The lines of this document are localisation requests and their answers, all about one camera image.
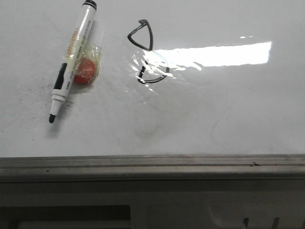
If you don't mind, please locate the black whiteboard marker with tape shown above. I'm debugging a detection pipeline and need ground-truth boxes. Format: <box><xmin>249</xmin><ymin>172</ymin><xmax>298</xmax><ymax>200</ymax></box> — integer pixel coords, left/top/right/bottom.
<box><xmin>49</xmin><ymin>0</ymin><xmax>97</xmax><ymax>124</ymax></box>

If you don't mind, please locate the white whiteboard with metal frame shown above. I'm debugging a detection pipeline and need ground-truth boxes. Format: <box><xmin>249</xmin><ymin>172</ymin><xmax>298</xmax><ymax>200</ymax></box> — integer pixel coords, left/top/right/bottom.
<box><xmin>0</xmin><ymin>0</ymin><xmax>305</xmax><ymax>229</ymax></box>

